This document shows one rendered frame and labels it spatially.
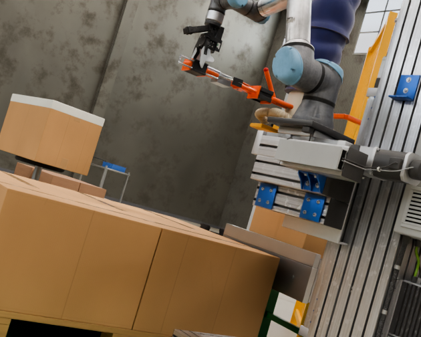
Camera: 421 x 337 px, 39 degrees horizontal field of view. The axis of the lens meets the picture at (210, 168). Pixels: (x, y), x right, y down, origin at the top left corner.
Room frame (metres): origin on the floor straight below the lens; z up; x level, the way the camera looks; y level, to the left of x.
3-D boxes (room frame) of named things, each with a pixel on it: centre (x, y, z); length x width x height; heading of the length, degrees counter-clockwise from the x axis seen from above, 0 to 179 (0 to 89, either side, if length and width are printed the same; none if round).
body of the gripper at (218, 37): (2.54, 0.16, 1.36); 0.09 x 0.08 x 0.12; 119
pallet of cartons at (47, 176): (8.17, 1.91, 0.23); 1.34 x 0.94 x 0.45; 34
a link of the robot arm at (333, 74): (2.08, -0.29, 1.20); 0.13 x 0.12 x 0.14; 124
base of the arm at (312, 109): (2.09, -0.30, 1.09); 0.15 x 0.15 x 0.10
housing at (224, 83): (2.59, 0.06, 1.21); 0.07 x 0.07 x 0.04; 29
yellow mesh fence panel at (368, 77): (3.95, -0.84, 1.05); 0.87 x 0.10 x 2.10; 173
